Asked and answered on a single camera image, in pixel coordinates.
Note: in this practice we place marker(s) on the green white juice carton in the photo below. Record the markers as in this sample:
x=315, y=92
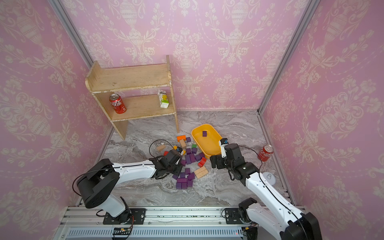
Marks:
x=163, y=98

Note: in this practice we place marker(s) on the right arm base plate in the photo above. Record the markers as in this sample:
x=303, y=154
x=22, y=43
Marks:
x=233, y=216

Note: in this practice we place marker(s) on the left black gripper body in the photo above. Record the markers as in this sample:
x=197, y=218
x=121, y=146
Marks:
x=176, y=169

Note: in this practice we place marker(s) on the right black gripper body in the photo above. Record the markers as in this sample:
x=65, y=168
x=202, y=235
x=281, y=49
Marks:
x=223, y=163

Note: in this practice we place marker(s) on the tan wood brick left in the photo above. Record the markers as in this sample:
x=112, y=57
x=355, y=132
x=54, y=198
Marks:
x=160, y=148

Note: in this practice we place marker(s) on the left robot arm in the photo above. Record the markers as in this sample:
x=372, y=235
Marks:
x=96, y=185

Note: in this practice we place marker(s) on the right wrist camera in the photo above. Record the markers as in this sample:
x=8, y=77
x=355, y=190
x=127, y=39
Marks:
x=222, y=143

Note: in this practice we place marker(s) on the purple brick middle pile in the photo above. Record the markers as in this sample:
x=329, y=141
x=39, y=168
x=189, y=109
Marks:
x=190, y=156

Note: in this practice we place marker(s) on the red brick pair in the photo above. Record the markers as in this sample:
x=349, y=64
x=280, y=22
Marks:
x=202, y=162

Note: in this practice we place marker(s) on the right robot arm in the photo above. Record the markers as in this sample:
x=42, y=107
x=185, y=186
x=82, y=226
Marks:
x=282, y=220

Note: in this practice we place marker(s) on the yellow plastic storage bin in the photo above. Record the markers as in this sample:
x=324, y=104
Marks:
x=208, y=145

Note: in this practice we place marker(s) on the wooden two-tier shelf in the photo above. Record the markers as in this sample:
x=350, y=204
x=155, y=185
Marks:
x=103, y=82

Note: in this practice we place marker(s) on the red cola can on shelf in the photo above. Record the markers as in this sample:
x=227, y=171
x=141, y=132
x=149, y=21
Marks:
x=117, y=103

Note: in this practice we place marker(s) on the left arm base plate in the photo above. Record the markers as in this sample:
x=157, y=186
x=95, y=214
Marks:
x=135, y=216

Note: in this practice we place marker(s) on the natural wood plank brick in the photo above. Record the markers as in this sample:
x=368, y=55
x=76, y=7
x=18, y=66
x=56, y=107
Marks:
x=201, y=172

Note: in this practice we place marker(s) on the purple brick cluster bottom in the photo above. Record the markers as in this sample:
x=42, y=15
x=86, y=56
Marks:
x=185, y=179

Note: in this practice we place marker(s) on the aluminium front rail frame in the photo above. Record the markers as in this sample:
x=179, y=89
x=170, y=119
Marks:
x=161, y=223

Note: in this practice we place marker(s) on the tan wood brick upright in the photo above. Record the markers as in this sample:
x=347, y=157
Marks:
x=183, y=144

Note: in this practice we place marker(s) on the red cola can on table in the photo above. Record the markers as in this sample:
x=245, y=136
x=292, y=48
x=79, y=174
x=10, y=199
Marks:
x=266, y=152

